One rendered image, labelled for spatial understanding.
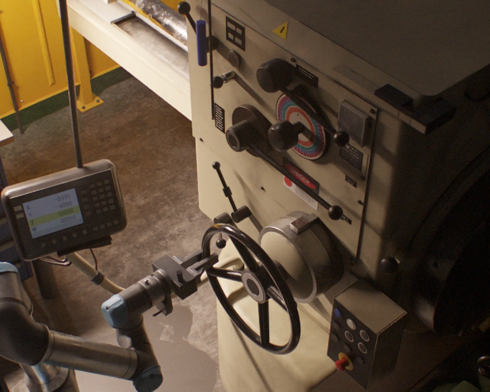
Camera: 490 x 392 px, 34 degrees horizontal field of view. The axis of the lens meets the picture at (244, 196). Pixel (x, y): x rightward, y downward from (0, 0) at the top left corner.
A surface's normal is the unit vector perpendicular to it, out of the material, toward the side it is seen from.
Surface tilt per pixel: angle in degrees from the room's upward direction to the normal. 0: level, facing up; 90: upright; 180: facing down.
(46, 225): 70
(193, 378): 0
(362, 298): 0
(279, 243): 60
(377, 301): 0
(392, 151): 90
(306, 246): 24
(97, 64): 90
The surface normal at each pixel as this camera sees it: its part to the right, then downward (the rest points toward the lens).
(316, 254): 0.44, -0.17
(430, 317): -0.75, 0.59
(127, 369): 0.60, 0.29
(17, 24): 0.64, 0.53
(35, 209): 0.40, 0.34
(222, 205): -0.77, 0.44
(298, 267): -0.44, 0.31
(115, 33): 0.00, -0.73
